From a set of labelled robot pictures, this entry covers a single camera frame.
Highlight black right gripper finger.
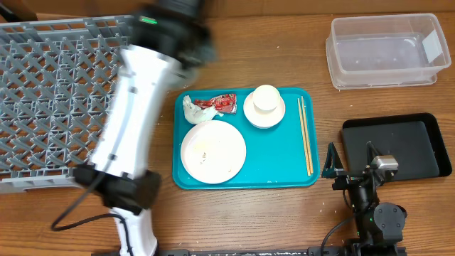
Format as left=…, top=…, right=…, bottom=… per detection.
left=366, top=141, right=381, bottom=167
left=321, top=142, right=344, bottom=178

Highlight pink white bowl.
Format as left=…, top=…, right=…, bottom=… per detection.
left=243, top=92, right=286, bottom=129

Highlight white cup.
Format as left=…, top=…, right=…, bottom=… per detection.
left=252, top=85, right=280, bottom=112

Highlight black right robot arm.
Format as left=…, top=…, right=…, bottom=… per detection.
left=321, top=142, right=407, bottom=256

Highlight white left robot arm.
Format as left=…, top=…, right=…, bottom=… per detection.
left=75, top=1, right=320, bottom=255

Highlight grey dishwasher rack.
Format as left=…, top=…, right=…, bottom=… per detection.
left=1, top=15, right=132, bottom=194

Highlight right wooden chopstick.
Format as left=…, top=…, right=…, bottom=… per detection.
left=301, top=96, right=314, bottom=176

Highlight wooden chopstick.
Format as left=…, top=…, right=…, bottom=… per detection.
left=297, top=98, right=311, bottom=177
left=301, top=96, right=314, bottom=176

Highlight black plastic tray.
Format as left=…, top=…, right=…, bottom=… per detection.
left=341, top=113, right=452, bottom=181

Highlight teal serving tray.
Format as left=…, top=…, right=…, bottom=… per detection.
left=172, top=87, right=320, bottom=190

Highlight left wooden chopstick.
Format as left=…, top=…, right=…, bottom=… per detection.
left=297, top=98, right=311, bottom=177

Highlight clear plastic bin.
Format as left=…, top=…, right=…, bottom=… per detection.
left=326, top=14, right=451, bottom=90

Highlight white round plate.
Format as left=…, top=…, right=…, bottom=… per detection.
left=180, top=120, right=247, bottom=184

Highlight red snack wrapper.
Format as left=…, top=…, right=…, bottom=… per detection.
left=194, top=93, right=237, bottom=114

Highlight crumpled white tissue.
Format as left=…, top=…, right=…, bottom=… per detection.
left=183, top=95, right=223, bottom=124

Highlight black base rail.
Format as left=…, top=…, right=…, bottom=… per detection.
left=91, top=247, right=407, bottom=256

